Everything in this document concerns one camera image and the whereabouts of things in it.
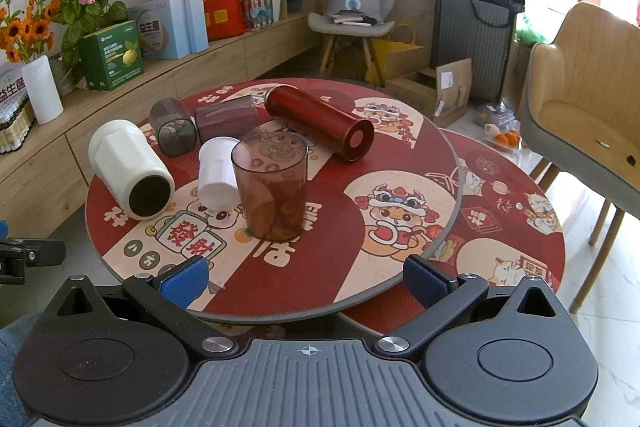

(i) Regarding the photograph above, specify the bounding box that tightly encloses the person's denim leg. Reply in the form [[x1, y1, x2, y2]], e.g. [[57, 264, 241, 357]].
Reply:
[[0, 311, 43, 427]]

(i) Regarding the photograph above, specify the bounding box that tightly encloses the orange sunflower bouquet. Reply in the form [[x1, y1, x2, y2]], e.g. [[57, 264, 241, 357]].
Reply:
[[0, 0, 62, 64]]

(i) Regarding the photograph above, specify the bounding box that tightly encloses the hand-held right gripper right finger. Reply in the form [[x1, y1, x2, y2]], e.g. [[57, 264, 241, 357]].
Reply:
[[374, 255, 571, 360]]

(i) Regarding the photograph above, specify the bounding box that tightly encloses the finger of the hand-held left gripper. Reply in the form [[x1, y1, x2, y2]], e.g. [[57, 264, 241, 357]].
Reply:
[[0, 220, 67, 286]]

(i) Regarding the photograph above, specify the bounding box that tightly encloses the lower red printed round table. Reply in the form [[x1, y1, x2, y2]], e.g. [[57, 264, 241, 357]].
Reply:
[[340, 127, 566, 339]]

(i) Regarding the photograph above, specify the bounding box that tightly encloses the purple translucent cup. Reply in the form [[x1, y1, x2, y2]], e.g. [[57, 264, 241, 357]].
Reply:
[[195, 96, 261, 146]]

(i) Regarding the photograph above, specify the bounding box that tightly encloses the grey shell chair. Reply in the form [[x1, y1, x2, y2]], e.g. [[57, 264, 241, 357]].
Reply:
[[307, 0, 397, 84]]

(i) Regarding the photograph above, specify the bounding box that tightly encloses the tan armchair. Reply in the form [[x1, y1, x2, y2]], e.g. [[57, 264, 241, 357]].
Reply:
[[519, 2, 640, 314]]

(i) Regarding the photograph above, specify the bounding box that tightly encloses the red metal thermos cup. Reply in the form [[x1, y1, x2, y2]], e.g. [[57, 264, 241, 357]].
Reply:
[[264, 85, 375, 164]]

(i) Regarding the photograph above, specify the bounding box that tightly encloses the stack of small dark items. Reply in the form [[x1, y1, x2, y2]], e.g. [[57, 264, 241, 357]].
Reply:
[[327, 9, 379, 28]]

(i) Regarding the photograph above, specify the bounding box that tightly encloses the red printed round table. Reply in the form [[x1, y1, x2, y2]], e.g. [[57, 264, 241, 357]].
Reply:
[[340, 127, 566, 339], [85, 78, 464, 324]]

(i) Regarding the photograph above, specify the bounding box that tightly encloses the green carton box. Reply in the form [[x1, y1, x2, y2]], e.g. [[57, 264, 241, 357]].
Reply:
[[78, 20, 145, 92]]

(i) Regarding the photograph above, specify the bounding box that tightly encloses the white ribbed vase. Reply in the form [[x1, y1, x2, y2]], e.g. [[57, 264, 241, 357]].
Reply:
[[21, 55, 65, 126]]

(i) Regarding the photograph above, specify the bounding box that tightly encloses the wooden sideboard cabinet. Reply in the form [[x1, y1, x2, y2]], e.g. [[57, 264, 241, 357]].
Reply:
[[0, 9, 322, 240]]

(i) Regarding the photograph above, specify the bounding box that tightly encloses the green plastic bag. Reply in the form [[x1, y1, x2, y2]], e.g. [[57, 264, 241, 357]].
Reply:
[[515, 14, 547, 48]]

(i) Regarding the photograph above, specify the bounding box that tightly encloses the large white blue carton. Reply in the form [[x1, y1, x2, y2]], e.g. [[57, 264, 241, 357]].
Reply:
[[127, 0, 210, 60]]

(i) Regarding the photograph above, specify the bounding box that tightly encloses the brown translucent cup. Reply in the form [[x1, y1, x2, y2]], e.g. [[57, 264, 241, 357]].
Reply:
[[230, 131, 309, 243]]

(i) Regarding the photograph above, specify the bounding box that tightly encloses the large white cup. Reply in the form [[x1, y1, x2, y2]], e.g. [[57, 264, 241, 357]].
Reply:
[[88, 119, 176, 222]]

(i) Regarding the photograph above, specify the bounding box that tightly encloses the yellow paper bag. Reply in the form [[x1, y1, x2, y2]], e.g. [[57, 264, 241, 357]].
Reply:
[[369, 22, 426, 84]]

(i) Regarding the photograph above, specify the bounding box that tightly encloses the bag of oranges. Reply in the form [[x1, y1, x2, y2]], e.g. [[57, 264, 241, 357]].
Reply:
[[475, 103, 524, 154]]

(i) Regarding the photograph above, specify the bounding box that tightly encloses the open cardboard box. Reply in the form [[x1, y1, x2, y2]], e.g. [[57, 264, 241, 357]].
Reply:
[[385, 58, 474, 128]]

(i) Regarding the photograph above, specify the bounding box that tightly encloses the small white cup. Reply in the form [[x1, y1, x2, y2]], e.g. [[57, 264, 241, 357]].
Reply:
[[198, 136, 242, 210]]

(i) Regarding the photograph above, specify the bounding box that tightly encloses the grey translucent cup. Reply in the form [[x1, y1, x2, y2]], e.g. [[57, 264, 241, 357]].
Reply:
[[149, 98, 197, 158]]

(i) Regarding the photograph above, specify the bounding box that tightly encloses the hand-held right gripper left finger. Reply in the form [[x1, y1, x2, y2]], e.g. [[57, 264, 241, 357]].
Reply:
[[50, 256, 239, 362]]

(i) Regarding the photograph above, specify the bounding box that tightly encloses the grey ribbed suitcase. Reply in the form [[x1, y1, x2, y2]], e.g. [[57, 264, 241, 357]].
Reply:
[[430, 0, 516, 104]]

